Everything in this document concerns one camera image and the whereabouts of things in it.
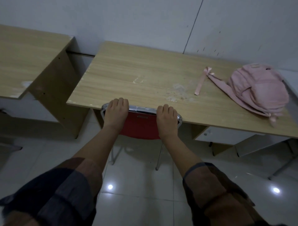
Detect person's left hand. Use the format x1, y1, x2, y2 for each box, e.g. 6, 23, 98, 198
104, 98, 130, 131

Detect red chair with metal frame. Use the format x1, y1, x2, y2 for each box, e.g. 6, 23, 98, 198
101, 102, 182, 171

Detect dark sleeve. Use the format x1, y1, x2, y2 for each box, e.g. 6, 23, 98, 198
0, 157, 103, 226
182, 162, 290, 226

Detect person's right forearm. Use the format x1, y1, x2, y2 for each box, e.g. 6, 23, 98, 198
159, 134, 206, 180

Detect grey metal frame legs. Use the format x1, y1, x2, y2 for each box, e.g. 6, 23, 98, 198
235, 140, 298, 180

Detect person's left forearm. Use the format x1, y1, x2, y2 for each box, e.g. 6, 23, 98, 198
72, 126, 123, 177

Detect person's right hand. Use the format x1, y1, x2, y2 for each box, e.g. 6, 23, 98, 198
156, 104, 181, 140

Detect dark right sleeve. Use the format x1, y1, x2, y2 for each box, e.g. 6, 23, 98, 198
182, 162, 290, 226

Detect white drawer cabinet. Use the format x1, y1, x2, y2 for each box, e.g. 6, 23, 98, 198
195, 126, 266, 147

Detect pink backpack with ribbon strap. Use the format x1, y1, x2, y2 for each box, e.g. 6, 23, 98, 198
194, 63, 290, 127

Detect dark left sleeve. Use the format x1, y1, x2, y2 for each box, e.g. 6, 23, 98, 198
0, 157, 103, 226

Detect wooden desk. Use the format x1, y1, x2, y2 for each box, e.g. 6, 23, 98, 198
0, 24, 91, 140
66, 41, 298, 157

